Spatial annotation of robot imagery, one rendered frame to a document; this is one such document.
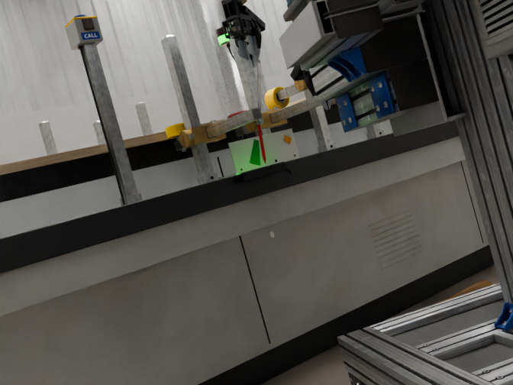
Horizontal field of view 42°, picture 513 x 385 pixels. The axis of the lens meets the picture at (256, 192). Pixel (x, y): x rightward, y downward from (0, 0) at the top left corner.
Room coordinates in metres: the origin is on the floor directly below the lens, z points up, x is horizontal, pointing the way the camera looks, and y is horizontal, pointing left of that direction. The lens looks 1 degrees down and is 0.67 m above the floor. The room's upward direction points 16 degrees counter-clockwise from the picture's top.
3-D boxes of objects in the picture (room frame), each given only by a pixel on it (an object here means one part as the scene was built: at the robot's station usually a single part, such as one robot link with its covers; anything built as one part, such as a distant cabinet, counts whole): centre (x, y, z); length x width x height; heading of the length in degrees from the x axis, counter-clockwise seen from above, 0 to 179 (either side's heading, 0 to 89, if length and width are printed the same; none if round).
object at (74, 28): (1.87, 0.34, 1.18); 0.07 x 0.07 x 0.08; 36
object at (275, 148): (2.13, -0.06, 0.75); 0.26 x 0.01 x 0.10; 126
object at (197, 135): (2.04, 0.11, 0.84); 0.13 x 0.06 x 0.05; 126
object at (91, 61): (1.87, 0.34, 0.93); 0.05 x 0.04 x 0.45; 126
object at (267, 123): (2.19, -0.09, 0.85); 0.13 x 0.06 x 0.05; 126
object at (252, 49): (2.06, -0.10, 1.05); 0.06 x 0.03 x 0.09; 147
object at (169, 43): (2.02, 0.13, 0.91); 0.03 x 0.03 x 0.48; 36
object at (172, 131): (2.17, 0.19, 0.85); 0.08 x 0.08 x 0.11
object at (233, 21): (2.07, -0.09, 1.16); 0.09 x 0.08 x 0.12; 147
